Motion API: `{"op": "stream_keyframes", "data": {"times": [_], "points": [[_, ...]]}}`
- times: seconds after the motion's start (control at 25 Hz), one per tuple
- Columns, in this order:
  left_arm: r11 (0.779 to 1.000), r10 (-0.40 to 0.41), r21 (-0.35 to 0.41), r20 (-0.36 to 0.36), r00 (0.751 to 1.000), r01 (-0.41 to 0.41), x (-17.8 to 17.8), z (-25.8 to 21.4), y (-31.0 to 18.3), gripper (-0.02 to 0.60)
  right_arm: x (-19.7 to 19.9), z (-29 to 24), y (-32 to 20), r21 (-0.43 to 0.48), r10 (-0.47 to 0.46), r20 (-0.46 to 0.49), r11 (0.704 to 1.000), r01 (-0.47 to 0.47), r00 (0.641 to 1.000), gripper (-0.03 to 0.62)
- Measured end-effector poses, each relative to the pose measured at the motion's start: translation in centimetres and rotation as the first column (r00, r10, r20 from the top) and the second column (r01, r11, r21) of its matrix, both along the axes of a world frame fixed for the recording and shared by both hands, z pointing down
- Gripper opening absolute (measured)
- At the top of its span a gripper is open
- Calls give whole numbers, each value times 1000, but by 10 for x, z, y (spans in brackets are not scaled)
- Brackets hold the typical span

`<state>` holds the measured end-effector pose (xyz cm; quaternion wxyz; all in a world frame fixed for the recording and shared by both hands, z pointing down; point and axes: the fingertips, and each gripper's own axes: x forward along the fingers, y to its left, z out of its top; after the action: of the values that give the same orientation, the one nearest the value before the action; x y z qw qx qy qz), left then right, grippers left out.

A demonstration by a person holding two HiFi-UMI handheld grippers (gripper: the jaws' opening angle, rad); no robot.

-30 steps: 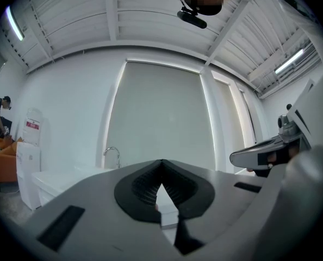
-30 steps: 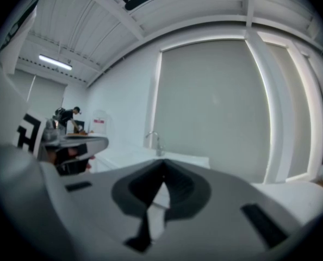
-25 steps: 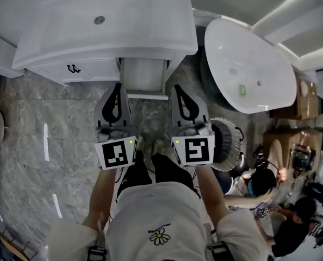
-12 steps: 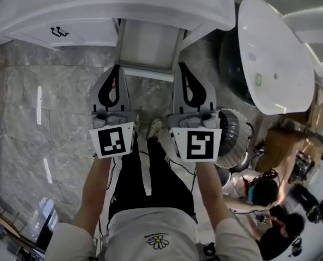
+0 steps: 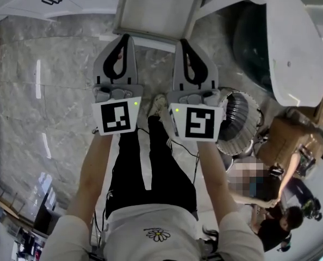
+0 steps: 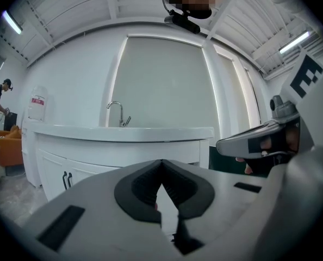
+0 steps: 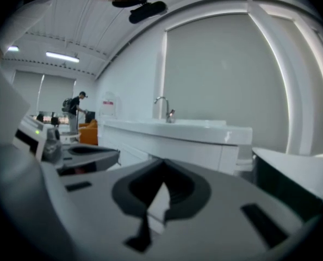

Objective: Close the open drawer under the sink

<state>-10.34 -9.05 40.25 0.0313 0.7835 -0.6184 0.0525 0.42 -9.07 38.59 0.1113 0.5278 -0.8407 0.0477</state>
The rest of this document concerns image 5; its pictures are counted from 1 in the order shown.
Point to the person's white daisy t-shirt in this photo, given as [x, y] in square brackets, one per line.
[156, 243]

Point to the person's white sneaker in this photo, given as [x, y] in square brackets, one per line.
[157, 105]

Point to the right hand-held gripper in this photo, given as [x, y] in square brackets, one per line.
[199, 124]

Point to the white drawer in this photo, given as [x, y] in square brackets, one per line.
[156, 7]

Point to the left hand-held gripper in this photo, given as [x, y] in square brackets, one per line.
[115, 115]

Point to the person's right forearm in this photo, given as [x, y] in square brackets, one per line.
[216, 181]

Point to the person's left forearm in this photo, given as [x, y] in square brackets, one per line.
[93, 173]

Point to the cardboard box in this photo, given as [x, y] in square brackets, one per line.
[284, 140]

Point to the person's black trousers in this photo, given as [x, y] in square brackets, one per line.
[167, 178]

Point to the white green-sided bathtub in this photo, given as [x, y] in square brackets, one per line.
[297, 64]

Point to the white pleated laundry basket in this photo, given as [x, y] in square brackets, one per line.
[237, 118]

